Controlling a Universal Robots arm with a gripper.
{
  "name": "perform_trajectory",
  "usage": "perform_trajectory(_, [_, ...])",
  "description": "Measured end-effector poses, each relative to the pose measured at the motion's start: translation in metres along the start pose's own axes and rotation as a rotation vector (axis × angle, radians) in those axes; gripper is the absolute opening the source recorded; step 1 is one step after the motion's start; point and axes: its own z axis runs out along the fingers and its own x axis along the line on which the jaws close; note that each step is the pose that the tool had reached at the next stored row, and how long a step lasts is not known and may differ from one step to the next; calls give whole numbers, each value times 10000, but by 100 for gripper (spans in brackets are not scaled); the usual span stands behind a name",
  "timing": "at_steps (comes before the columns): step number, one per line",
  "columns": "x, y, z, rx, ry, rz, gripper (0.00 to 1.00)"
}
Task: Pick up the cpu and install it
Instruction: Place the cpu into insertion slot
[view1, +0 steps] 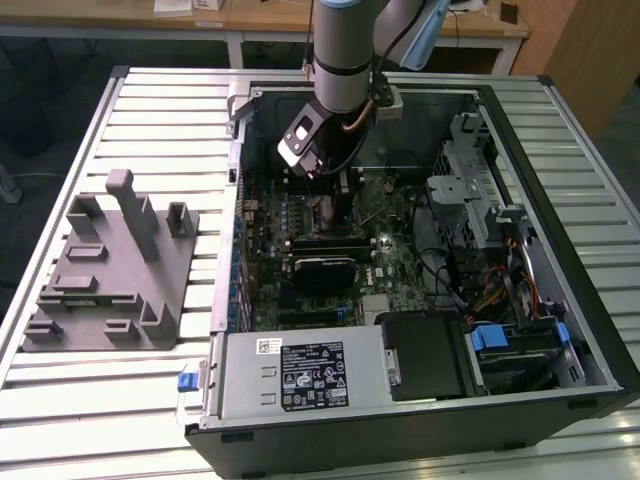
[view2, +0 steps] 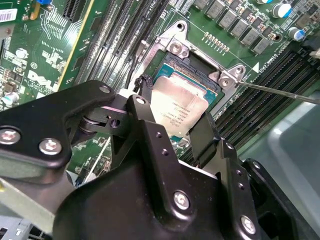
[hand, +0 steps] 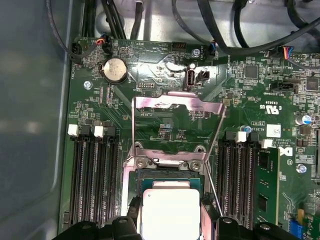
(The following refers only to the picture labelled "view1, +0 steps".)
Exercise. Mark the wooden desk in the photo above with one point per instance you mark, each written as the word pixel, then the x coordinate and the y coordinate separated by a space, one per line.
pixel 100 17

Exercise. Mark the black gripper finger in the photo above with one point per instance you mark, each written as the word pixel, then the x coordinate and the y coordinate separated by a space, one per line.
pixel 342 210

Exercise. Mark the hard disk in blue carrier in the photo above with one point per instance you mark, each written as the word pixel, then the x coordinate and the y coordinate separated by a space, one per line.
pixel 487 340

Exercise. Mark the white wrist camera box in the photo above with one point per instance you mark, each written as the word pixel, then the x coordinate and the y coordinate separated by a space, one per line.
pixel 300 142

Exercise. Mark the green motherboard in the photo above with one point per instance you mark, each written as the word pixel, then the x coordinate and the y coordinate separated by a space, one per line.
pixel 410 295

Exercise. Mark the silver power supply unit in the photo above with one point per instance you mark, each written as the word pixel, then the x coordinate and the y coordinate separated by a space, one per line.
pixel 245 380

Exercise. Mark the small silver heatsink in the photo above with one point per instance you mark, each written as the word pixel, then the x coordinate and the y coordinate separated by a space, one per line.
pixel 376 303

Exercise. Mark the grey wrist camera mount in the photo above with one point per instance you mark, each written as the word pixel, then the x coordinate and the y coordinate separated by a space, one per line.
pixel 390 107

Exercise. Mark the blue case latch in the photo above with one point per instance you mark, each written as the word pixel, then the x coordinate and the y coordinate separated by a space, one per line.
pixel 186 382

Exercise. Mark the black PC case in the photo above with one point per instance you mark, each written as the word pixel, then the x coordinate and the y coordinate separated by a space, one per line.
pixel 350 440

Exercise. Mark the small black box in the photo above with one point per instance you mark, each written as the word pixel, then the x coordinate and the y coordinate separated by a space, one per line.
pixel 509 12

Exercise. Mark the black RAM slot bank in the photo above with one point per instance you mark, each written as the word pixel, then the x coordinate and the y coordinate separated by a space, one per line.
pixel 295 182
pixel 330 247

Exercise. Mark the grey parts rack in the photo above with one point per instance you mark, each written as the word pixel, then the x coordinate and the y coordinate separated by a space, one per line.
pixel 125 280

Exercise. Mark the silver metal drive cage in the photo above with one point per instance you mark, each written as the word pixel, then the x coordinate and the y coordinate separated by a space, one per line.
pixel 447 197

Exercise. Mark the grey stand foot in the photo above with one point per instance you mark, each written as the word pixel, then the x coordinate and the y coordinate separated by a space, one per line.
pixel 12 196

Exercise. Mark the black graphics card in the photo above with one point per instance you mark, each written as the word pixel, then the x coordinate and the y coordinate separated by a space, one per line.
pixel 325 272

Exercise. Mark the black plastic shroud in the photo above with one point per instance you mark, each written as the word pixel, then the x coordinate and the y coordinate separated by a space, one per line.
pixel 425 350

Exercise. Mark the wooden cabinet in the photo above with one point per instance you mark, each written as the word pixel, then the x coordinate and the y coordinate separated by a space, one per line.
pixel 590 60

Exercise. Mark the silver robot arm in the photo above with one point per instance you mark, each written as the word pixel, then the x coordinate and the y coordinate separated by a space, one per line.
pixel 342 50

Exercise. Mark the CPU socket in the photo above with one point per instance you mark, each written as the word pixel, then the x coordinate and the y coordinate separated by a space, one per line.
pixel 356 216

